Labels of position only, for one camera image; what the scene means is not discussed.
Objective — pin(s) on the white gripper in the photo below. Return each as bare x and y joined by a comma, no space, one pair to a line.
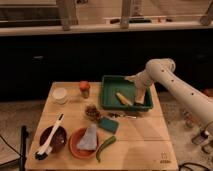
142,81

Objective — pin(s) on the yellow banana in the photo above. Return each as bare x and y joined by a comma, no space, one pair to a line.
123,99

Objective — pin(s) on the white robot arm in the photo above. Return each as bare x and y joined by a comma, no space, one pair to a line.
162,71

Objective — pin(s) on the green plastic tray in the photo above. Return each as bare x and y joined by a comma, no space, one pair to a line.
113,84

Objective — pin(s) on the dark metal utensil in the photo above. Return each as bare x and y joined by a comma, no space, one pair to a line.
114,115

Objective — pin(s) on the teal sponge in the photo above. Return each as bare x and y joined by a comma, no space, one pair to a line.
108,125

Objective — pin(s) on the small glass bowl with nuts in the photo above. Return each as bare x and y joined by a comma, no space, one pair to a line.
92,112

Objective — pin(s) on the green chili pepper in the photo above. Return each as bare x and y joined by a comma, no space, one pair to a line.
105,144

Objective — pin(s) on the orange lid spice jar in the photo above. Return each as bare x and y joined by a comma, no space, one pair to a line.
84,87

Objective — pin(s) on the grey folded cloth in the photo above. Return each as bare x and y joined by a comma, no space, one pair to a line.
89,139

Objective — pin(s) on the orange plate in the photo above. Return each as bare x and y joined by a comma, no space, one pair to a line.
73,141

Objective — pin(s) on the white cup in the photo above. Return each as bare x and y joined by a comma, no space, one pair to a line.
60,95

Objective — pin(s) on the dark red bowl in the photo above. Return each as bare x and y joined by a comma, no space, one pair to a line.
58,140

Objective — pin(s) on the wooden railing post middle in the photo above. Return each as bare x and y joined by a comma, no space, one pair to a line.
125,14

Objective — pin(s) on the wooden railing post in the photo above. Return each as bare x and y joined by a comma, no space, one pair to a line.
125,14
67,13

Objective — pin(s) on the wooden railing post left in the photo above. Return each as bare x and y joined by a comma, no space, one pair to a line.
67,13

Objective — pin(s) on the black chair frame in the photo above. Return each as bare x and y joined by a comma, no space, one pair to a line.
24,136

